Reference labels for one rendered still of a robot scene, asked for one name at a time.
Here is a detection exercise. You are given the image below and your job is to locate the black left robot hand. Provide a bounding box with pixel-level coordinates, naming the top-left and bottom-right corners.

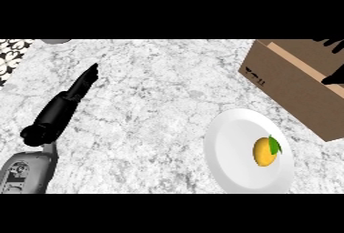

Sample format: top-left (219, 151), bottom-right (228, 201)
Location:
top-left (20, 62), bottom-right (100, 147)

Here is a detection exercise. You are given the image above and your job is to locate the white round plate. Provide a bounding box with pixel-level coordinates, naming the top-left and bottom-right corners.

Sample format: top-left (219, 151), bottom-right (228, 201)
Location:
top-left (203, 107), bottom-right (296, 195)

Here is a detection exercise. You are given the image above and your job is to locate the brown cardboard box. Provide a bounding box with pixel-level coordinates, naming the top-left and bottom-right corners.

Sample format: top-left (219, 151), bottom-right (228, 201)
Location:
top-left (238, 38), bottom-right (344, 143)

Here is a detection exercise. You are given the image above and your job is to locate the grey round object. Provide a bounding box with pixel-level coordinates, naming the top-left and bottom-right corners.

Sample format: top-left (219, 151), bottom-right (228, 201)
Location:
top-left (41, 38), bottom-right (73, 46)

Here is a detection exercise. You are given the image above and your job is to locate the black and white patterned cloth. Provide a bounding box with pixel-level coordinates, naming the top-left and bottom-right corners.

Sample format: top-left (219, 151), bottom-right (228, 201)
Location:
top-left (0, 38), bottom-right (38, 87)

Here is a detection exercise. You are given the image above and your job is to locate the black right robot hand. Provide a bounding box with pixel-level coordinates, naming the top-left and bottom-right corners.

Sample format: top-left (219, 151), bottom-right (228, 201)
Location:
top-left (312, 38), bottom-right (344, 86)

